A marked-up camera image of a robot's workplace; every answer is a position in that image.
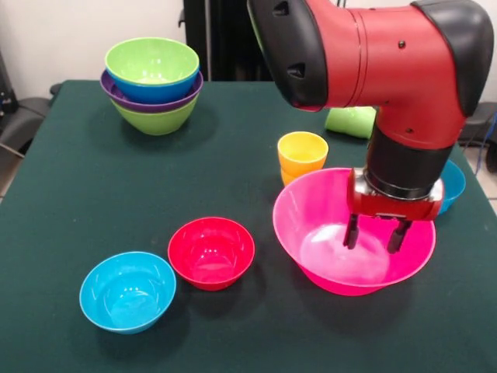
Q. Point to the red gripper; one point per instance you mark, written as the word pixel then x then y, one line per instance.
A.
pixel 392 208

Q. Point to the large pink plastic bowl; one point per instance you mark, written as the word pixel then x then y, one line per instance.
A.
pixel 310 210

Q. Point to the green plastic cup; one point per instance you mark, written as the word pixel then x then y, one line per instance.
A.
pixel 367 126
pixel 339 120

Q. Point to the red plastic bowl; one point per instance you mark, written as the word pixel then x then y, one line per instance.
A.
pixel 211 252

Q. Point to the small light blue bowl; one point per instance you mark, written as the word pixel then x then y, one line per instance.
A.
pixel 128 293

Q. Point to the purple plastic bowl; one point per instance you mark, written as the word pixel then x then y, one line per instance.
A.
pixel 155 107

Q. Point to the large blue plastic bowl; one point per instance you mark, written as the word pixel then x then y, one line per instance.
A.
pixel 155 93

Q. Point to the green plastic bowl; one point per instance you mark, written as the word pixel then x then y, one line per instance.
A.
pixel 151 58
pixel 155 122

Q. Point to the translucent blue plastic bowl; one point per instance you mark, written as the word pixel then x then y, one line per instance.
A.
pixel 454 186

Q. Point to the yellow plastic cup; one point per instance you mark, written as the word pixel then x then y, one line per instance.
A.
pixel 303 159
pixel 287 178

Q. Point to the black equipment base with knob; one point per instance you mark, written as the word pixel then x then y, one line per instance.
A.
pixel 481 128

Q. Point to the dark green tablecloth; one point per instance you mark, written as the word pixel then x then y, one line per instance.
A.
pixel 248 334

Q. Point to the black round knob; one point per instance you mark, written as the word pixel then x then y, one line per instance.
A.
pixel 55 89

